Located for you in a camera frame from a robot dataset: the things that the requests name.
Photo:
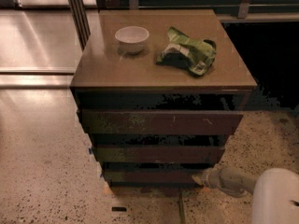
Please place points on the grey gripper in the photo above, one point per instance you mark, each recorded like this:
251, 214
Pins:
218, 178

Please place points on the brown bottom drawer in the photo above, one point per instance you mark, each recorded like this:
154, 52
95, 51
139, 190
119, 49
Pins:
182, 176

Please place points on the brown drawer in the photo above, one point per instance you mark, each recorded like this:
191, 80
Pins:
182, 176
175, 122
159, 154

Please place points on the brown wooden drawer cabinet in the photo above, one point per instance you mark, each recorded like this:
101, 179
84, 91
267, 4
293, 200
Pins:
110, 79

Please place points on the brown middle drawer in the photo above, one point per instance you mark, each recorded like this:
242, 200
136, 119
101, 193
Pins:
159, 154

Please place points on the brown top drawer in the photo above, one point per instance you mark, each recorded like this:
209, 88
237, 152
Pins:
175, 122

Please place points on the blue tape piece upper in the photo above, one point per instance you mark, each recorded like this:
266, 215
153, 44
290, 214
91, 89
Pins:
90, 151

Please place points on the crumpled green chip bag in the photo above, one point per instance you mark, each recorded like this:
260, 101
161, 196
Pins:
196, 56

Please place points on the white bowl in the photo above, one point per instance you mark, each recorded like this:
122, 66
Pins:
132, 39

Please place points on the metal railing frame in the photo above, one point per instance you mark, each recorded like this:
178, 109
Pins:
241, 18

